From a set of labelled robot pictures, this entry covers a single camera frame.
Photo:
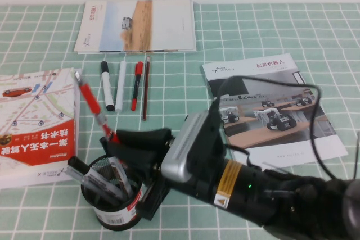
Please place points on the red ballpoint pen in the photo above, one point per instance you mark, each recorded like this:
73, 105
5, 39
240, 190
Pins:
90, 94

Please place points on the red white map cover book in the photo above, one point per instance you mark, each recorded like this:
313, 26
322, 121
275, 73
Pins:
36, 116

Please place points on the black capped grey marker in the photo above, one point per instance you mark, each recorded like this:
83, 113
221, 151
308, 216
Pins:
119, 176
81, 167

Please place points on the red and black pen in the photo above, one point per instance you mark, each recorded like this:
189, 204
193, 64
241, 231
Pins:
136, 88

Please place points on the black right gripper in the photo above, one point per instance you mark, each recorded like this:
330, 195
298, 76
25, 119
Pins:
153, 198

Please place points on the plain white pen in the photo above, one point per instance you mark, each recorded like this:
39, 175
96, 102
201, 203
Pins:
121, 88

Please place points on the green checked tablecloth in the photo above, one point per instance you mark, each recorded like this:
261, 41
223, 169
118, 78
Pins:
182, 82

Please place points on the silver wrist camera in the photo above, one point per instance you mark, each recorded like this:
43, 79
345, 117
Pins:
177, 153

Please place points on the dark red pencil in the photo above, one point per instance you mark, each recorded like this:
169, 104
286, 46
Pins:
146, 88

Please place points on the grey translucent pen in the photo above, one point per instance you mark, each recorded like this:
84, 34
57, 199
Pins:
76, 176

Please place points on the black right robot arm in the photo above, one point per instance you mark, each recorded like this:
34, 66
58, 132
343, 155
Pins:
253, 192

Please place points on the brochure with desert photo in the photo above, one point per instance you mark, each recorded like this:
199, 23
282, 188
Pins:
112, 26

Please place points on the black mesh pen holder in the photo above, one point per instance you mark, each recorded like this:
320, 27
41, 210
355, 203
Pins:
112, 217

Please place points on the white marker with black caps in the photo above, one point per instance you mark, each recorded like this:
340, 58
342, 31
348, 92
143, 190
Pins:
107, 88

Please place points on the brochure with robot photo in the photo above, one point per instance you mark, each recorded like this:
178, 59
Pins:
267, 65

